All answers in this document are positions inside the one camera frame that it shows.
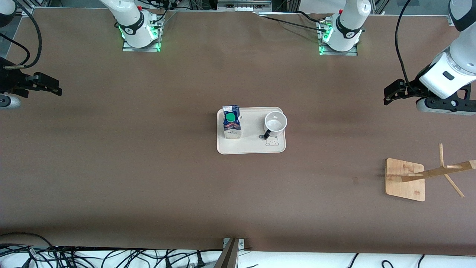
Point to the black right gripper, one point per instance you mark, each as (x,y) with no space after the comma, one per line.
(10,81)

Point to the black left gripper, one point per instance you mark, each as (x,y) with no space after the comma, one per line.
(414,89)

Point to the blue milk carton green cap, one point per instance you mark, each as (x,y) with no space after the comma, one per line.
(232,130)

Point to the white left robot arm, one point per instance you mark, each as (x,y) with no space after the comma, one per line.
(446,70)

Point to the wooden cup stand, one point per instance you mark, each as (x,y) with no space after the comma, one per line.
(405,182)

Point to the beige rabbit print tray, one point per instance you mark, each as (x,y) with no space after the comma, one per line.
(253,143)

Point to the grey power strip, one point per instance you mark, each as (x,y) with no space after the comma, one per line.
(241,5)

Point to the black plug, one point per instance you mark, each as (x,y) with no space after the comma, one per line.
(200,260)

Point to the aluminium profile beam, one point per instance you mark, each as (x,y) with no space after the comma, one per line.
(228,257)

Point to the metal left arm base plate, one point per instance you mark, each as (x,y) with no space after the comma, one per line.
(338,53)

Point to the aluminium frame rail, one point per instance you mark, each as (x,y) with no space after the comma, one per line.
(26,9)

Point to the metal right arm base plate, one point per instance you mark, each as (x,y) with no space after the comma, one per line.
(141,49)

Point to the small metal bracket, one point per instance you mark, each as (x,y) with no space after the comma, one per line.
(241,243)

